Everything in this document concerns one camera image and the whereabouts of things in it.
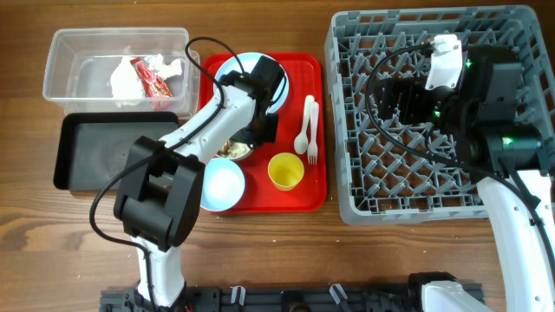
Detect clear plastic waste bin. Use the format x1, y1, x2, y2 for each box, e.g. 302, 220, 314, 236
42, 27, 199, 120

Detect grey dishwasher rack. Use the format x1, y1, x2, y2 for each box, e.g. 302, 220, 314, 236
324, 5, 554, 225

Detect white plastic spoon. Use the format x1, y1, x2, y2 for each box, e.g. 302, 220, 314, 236
294, 94, 315, 154

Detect red strawberry snack wrapper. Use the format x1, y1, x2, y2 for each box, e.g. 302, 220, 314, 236
130, 57, 173, 98

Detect red serving tray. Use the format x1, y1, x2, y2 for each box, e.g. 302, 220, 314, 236
201, 53, 328, 213

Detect light blue bowl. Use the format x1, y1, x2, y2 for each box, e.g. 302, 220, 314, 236
200, 158, 245, 212

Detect yellow plastic cup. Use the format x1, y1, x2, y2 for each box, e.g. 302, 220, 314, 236
268, 153, 304, 192

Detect light blue plate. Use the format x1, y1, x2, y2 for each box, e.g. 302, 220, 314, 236
216, 52, 290, 115

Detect black waste tray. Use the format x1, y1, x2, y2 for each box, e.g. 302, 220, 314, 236
53, 112, 180, 192

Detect brown food scraps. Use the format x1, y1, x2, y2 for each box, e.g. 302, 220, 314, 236
218, 140, 233, 157

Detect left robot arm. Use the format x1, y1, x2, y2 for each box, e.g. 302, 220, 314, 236
89, 56, 285, 311

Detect pink plastic fork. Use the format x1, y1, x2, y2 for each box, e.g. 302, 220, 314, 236
307, 101, 319, 165

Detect green bowl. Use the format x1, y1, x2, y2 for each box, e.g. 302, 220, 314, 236
216, 140, 256, 161

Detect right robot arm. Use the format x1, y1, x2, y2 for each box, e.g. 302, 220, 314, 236
364, 43, 554, 311

